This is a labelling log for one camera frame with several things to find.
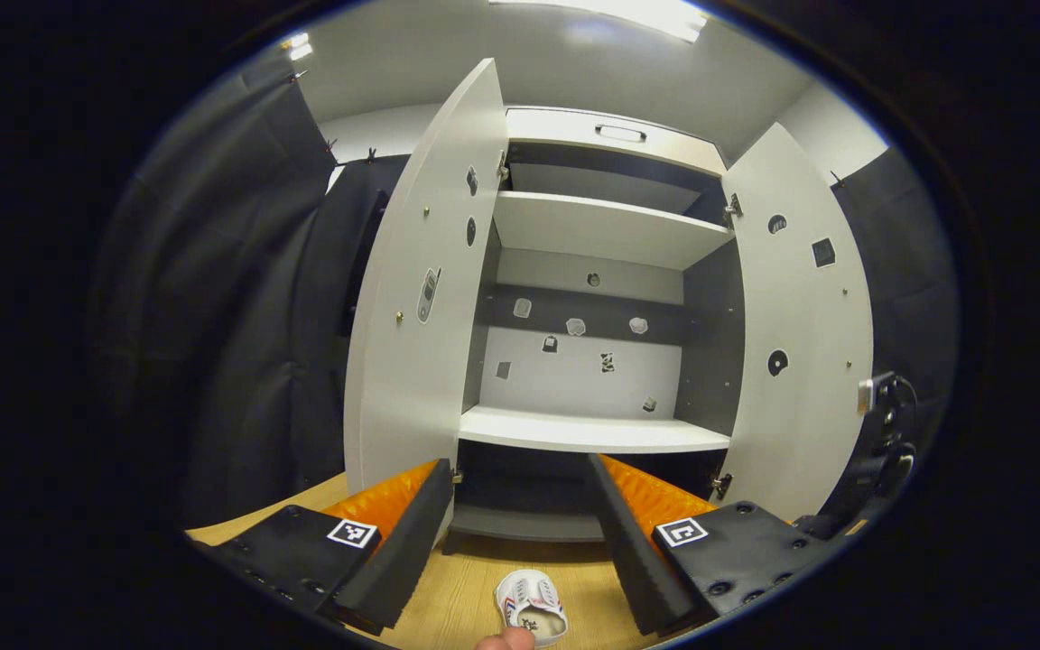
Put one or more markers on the white door with camera sticker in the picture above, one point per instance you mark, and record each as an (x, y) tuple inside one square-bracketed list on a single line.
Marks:
[(412, 379)]

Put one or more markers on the white door with headphone sticker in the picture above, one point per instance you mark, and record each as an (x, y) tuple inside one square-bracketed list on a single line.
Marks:
[(800, 433)]

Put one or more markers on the white shoe cabinet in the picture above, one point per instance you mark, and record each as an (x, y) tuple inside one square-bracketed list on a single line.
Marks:
[(574, 379)]

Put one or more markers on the black backdrop cloth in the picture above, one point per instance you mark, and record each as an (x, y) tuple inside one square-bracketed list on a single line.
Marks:
[(213, 316), (917, 298)]

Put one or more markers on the ceiling light panel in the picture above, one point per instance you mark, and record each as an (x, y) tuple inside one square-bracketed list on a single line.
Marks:
[(297, 47), (610, 13)]

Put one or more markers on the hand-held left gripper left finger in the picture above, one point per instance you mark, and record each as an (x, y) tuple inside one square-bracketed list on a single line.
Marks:
[(407, 551)]

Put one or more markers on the white canvas shoe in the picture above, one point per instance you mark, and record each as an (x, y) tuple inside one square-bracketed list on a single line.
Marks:
[(529, 596)]

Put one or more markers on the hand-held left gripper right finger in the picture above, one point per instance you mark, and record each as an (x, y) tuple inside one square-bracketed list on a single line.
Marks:
[(633, 560)]

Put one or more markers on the white cabinet drawer front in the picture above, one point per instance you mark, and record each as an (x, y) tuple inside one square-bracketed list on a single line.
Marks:
[(556, 129)]

